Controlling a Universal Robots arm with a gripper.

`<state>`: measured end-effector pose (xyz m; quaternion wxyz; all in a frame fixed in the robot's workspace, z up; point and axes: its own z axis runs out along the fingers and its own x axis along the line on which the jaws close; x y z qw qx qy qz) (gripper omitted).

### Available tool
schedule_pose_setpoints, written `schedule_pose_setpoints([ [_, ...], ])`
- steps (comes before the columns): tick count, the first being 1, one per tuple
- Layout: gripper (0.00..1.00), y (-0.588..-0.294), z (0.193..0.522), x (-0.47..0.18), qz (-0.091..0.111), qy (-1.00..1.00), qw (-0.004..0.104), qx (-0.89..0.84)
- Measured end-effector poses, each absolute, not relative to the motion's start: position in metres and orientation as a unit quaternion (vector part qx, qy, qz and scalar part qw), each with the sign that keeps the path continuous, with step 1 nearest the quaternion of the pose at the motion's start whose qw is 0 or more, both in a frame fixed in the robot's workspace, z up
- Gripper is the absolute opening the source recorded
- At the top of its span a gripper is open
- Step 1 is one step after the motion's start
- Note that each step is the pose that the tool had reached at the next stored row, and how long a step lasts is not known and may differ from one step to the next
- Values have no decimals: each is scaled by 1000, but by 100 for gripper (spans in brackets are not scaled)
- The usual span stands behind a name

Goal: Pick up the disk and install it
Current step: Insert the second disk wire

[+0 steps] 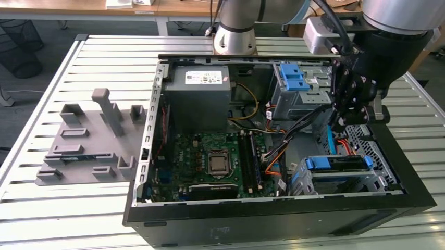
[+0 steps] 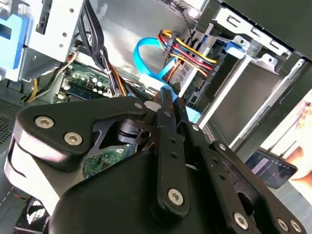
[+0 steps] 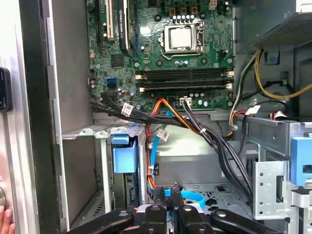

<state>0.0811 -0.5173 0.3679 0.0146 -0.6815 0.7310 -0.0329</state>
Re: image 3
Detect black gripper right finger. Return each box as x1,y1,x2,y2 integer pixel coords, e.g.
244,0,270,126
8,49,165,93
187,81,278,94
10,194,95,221
171,181,285,234

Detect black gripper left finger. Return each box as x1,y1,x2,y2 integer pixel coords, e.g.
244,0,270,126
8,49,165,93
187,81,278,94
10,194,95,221
65,186,169,234

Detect hard disk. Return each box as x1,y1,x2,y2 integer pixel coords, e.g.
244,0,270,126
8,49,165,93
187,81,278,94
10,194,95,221
111,133,147,208

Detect grey metal disk bay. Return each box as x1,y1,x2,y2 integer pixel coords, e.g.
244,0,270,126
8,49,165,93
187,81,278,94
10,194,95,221
62,123,147,221

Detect person's bare hand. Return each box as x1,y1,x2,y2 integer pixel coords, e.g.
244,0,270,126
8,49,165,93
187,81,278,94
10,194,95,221
0,204,17,234

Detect grey optical drive cage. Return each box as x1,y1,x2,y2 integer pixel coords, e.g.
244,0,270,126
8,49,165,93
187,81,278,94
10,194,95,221
234,114,312,234

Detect green motherboard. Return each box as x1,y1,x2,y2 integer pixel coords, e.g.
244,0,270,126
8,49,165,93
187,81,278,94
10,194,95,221
86,0,236,112

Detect black PC case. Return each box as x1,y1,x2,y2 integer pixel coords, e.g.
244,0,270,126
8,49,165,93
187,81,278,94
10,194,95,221
14,0,312,234

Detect metal socket cover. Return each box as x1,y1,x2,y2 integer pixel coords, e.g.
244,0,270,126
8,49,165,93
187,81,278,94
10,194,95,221
162,21,206,56

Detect silver CPU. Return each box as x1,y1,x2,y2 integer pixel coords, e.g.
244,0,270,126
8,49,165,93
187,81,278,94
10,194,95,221
170,27,193,49

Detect black smartphone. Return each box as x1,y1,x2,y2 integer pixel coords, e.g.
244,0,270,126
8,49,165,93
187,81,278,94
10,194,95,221
0,67,13,113

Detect black graphics card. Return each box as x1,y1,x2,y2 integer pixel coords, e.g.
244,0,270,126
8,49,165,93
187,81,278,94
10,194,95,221
116,0,135,59

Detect white expansion slot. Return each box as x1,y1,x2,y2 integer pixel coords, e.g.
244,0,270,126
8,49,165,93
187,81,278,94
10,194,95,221
105,0,116,41

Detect grey power supply unit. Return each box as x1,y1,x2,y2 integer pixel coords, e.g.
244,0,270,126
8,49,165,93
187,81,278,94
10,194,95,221
235,0,312,51

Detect blue data wire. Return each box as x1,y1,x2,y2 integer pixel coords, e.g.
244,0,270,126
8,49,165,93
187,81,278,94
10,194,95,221
151,107,206,211

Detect black cable bundle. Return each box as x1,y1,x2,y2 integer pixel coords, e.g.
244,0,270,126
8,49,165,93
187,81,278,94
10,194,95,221
89,94,254,204

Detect multicolour disk power wire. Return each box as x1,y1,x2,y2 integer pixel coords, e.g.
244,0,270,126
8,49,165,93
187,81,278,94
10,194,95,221
145,98,197,195

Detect yellow power wires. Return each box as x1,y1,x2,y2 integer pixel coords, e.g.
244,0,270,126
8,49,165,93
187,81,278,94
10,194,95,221
254,48,312,100

